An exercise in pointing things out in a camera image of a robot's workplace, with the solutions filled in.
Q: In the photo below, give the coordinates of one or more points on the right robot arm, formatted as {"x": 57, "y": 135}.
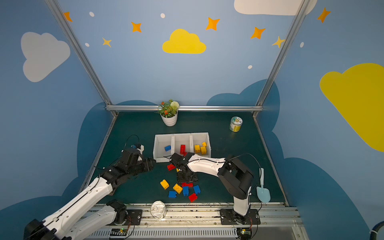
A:
{"x": 236, "y": 177}

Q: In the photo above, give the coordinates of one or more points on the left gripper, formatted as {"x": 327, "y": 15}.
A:
{"x": 148, "y": 163}

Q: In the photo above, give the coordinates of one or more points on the blue lego bottom left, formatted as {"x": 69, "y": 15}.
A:
{"x": 172, "y": 194}

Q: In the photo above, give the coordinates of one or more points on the circuit board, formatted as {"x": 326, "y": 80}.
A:
{"x": 244, "y": 234}
{"x": 120, "y": 233}

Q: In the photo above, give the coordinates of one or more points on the white right bin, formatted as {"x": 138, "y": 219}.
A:
{"x": 198, "y": 139}

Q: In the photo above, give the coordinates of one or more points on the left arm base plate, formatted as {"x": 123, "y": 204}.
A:
{"x": 132, "y": 217}

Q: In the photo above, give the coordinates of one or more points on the long red lego brick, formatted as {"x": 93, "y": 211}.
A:
{"x": 182, "y": 149}

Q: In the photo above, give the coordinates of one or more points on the blue lego bottom middle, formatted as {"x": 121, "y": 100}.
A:
{"x": 185, "y": 191}

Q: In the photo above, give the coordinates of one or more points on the green yellow tin can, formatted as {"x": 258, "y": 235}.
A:
{"x": 235, "y": 124}

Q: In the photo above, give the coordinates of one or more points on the left circuit board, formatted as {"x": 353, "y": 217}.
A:
{"x": 120, "y": 233}

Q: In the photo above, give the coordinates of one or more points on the blue lego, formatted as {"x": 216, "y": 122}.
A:
{"x": 172, "y": 194}
{"x": 197, "y": 189}
{"x": 185, "y": 191}

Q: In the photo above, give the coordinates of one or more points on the blue lego bottom right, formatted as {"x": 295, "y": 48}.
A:
{"x": 197, "y": 189}

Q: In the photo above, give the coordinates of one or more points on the potted plant white pot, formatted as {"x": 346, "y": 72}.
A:
{"x": 169, "y": 112}

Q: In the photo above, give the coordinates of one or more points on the blue lego brick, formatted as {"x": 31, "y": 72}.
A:
{"x": 167, "y": 148}

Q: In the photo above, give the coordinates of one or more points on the yellow lego brick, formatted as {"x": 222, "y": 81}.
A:
{"x": 197, "y": 148}

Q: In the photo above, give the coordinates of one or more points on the white left bin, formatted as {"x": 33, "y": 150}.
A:
{"x": 159, "y": 153}

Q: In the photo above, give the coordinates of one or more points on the aluminium rail frame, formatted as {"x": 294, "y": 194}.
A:
{"x": 197, "y": 220}

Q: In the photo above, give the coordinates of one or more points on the red lego bottom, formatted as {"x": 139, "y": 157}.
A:
{"x": 193, "y": 197}

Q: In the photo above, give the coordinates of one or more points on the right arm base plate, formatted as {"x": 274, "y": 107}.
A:
{"x": 230, "y": 217}

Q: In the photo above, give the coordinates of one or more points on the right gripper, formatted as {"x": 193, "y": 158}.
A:
{"x": 183, "y": 174}

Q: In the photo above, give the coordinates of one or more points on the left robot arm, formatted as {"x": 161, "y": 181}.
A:
{"x": 67, "y": 222}

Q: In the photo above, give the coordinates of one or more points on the right circuit board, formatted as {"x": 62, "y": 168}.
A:
{"x": 244, "y": 234}

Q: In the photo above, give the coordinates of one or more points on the light blue spatula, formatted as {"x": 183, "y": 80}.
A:
{"x": 263, "y": 193}

